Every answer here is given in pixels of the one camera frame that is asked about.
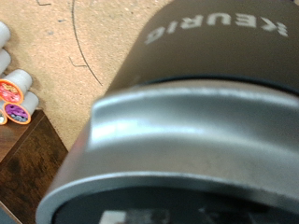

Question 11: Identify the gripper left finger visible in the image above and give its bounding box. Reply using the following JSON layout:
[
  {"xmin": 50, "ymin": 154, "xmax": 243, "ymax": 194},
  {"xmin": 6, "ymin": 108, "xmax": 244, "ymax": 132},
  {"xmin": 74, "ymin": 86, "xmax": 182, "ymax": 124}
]
[{"xmin": 100, "ymin": 208, "xmax": 171, "ymax": 224}]

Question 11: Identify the dark wooden box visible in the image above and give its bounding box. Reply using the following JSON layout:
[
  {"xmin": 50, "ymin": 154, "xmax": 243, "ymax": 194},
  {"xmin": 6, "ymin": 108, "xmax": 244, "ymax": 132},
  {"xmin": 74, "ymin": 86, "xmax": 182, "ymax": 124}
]
[{"xmin": 0, "ymin": 108, "xmax": 69, "ymax": 224}]

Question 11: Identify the white k-cup pod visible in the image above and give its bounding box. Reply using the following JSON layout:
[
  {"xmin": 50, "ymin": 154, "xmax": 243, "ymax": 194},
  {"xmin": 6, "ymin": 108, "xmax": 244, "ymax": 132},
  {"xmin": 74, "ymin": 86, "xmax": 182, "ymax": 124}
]
[
  {"xmin": 0, "ymin": 21, "xmax": 12, "ymax": 48},
  {"xmin": 0, "ymin": 49, "xmax": 13, "ymax": 76}
]

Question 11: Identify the purple lid k-cup pod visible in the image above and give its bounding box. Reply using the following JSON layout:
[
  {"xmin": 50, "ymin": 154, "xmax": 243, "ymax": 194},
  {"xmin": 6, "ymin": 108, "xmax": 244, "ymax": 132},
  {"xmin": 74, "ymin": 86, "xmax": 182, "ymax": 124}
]
[{"xmin": 3, "ymin": 91, "xmax": 40, "ymax": 126}]

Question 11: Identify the grey lid k-cup pod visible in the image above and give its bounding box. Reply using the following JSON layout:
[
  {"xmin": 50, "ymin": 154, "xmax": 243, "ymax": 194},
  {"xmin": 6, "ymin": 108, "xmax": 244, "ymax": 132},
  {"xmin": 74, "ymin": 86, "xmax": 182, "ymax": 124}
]
[{"xmin": 0, "ymin": 102, "xmax": 9, "ymax": 126}]

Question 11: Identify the pink lid k-cup pod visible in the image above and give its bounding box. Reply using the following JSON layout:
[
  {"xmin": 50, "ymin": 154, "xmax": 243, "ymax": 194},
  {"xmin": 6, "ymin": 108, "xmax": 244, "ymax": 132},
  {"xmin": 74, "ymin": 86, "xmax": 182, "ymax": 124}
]
[{"xmin": 0, "ymin": 68, "xmax": 34, "ymax": 105}]

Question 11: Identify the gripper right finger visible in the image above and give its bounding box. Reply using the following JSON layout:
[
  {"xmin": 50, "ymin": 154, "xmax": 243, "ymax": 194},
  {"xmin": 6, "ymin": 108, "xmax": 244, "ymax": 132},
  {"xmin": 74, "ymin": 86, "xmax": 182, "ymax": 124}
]
[{"xmin": 198, "ymin": 204, "xmax": 272, "ymax": 224}]

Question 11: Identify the Keurig lid with silver handle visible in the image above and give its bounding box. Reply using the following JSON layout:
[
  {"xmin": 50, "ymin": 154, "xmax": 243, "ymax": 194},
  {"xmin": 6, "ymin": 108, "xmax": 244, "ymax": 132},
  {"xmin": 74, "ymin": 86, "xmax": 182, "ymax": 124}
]
[{"xmin": 35, "ymin": 78, "xmax": 299, "ymax": 224}]

